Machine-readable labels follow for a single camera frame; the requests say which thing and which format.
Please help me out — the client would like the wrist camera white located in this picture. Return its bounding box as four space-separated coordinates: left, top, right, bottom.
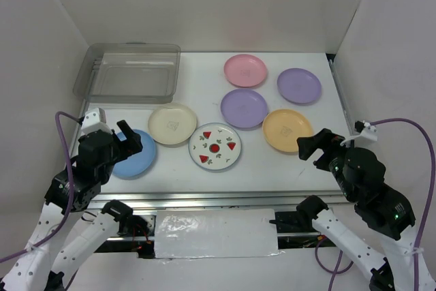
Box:
80 108 110 134
354 121 378 142

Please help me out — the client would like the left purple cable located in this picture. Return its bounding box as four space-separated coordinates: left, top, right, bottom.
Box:
0 110 86 264

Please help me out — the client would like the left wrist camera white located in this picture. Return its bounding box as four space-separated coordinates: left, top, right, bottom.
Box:
80 108 110 134

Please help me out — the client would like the white cover sheet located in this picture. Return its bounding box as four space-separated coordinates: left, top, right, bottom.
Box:
154 209 279 259

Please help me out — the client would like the clear plastic bin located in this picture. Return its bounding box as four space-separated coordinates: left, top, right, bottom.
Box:
73 43 181 104

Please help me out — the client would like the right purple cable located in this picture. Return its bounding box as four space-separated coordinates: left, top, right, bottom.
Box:
315 118 436 291

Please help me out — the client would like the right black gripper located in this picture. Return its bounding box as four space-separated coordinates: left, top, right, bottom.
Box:
294 125 356 198

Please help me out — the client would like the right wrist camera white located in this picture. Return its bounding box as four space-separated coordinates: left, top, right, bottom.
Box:
354 121 378 142

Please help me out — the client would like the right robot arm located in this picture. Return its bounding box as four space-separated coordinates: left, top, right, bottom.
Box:
296 129 435 290

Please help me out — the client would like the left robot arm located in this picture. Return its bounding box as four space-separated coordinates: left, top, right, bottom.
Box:
1 121 142 290

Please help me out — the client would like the aluminium rail frame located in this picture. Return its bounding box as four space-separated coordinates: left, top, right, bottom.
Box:
54 52 379 254

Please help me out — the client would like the orange plate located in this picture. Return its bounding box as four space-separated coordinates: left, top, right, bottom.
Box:
262 109 313 153

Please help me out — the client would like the purple cable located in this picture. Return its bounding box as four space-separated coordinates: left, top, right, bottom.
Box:
315 118 436 291
0 110 86 264

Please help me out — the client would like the blue plate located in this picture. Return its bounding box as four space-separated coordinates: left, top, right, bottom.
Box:
112 129 157 179

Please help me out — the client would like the purple plate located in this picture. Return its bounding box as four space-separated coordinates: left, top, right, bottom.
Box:
220 89 269 129
277 68 322 105

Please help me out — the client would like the white watermelon pattern plate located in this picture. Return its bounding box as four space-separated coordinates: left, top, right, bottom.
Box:
188 123 242 171

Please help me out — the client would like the pink plate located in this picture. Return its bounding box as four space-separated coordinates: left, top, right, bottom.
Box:
223 54 268 87

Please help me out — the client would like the cream plate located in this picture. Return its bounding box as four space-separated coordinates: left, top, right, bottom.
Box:
147 103 197 145

